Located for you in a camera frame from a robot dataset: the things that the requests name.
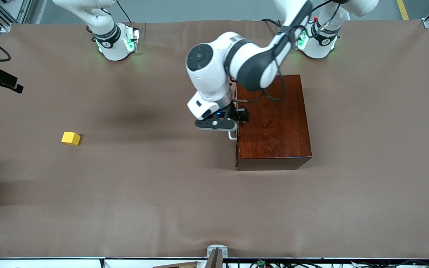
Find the tan wooden board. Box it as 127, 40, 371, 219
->
152, 262, 197, 268

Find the dark wooden drawer cabinet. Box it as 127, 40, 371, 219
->
235, 74, 313, 171

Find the black right arm base cable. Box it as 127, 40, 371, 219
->
116, 0, 131, 23

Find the black left arm base cable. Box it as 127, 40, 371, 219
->
261, 19, 284, 30

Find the light wooden drawer white handle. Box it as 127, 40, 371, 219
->
228, 125, 240, 167

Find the black arm base cable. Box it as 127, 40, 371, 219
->
116, 0, 131, 23
261, 19, 284, 30

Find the brown table cover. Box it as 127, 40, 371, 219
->
0, 19, 429, 259

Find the white table edge rail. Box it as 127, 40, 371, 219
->
0, 257, 429, 268

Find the yellow block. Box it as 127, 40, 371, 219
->
61, 132, 81, 146

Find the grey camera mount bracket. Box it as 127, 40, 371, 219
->
206, 244, 228, 268

